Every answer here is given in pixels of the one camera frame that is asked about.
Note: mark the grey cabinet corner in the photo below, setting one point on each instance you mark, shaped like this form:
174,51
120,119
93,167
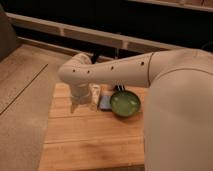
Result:
8,38

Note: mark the black striped object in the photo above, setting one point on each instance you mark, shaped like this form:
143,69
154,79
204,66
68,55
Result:
119,88

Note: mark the wooden board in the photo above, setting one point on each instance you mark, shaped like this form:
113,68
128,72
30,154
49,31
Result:
86,140

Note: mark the white plastic bottle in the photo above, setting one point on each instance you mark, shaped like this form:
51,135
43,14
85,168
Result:
95,96

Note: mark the green ceramic bowl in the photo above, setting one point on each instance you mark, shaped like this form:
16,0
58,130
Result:
125,103

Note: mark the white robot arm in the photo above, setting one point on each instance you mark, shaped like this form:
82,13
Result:
178,110

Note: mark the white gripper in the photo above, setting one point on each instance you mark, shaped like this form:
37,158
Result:
80,94

